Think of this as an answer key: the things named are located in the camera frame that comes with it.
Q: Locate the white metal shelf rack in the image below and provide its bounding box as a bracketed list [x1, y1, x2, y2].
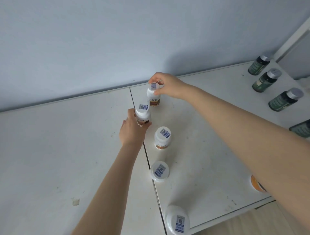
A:
[0, 14, 310, 235]

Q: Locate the person's left hand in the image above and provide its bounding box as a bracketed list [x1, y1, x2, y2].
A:
[119, 108, 153, 148]

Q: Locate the person's right hand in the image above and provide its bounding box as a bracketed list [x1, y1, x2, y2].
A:
[148, 72, 192, 100]

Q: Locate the person's left forearm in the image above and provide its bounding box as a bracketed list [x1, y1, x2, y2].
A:
[70, 143, 145, 235]

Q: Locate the person's right forearm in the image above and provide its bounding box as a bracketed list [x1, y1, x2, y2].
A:
[180, 83, 310, 201]

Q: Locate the white orange bottle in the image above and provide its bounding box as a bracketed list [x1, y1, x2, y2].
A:
[250, 175, 269, 193]

